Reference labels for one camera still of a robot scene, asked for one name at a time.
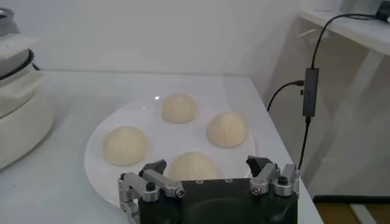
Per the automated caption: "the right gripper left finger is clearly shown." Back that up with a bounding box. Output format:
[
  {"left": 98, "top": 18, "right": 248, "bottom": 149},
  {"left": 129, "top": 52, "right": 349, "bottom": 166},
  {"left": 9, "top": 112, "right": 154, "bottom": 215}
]
[{"left": 118, "top": 159, "right": 186, "bottom": 224}]

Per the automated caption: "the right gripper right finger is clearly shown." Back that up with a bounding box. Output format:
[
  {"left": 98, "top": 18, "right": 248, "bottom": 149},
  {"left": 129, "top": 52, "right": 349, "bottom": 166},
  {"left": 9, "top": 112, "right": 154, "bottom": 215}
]
[{"left": 245, "top": 155, "right": 301, "bottom": 198}]

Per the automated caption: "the cream steamed baozi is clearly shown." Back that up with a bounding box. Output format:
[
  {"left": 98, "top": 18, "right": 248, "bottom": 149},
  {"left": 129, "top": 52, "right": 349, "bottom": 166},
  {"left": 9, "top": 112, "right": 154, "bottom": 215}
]
[
  {"left": 102, "top": 125, "right": 149, "bottom": 167},
  {"left": 207, "top": 111, "right": 248, "bottom": 149},
  {"left": 166, "top": 151, "right": 222, "bottom": 181},
  {"left": 160, "top": 93, "right": 197, "bottom": 124}
]

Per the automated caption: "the white round plate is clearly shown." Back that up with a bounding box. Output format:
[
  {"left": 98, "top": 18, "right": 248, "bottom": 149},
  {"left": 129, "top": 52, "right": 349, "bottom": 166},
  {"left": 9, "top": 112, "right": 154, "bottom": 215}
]
[{"left": 84, "top": 97, "right": 257, "bottom": 211}]

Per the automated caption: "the dark usb hub adapter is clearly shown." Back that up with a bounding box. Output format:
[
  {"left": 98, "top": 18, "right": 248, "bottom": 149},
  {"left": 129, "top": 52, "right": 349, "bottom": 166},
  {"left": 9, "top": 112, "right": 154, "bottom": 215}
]
[{"left": 302, "top": 67, "right": 320, "bottom": 118}]

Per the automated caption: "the black usb cable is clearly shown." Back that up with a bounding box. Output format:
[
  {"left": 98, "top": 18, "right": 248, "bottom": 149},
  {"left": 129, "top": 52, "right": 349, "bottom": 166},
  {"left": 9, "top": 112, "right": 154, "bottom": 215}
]
[
  {"left": 297, "top": 116, "right": 312, "bottom": 170},
  {"left": 310, "top": 12, "right": 378, "bottom": 69},
  {"left": 266, "top": 79, "right": 305, "bottom": 113}
]

